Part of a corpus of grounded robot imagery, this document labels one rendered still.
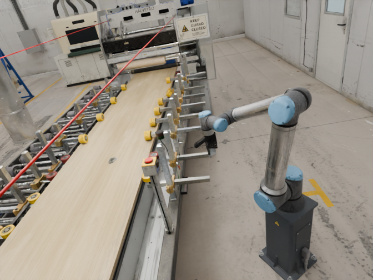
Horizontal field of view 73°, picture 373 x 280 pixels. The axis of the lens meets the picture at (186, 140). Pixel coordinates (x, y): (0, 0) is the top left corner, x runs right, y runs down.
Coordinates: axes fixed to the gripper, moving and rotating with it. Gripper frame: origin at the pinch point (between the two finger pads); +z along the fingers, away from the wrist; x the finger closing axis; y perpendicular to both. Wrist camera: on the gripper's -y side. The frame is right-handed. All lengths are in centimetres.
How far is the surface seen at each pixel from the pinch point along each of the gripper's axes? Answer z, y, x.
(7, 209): -3, -146, -37
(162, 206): -10, -27, -57
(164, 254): 12, -29, -71
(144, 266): 20, -42, -73
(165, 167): -17.4, -26.5, -30.8
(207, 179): -0.4, -2.1, -26.5
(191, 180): -0.6, -13.0, -26.6
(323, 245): 84, 79, -23
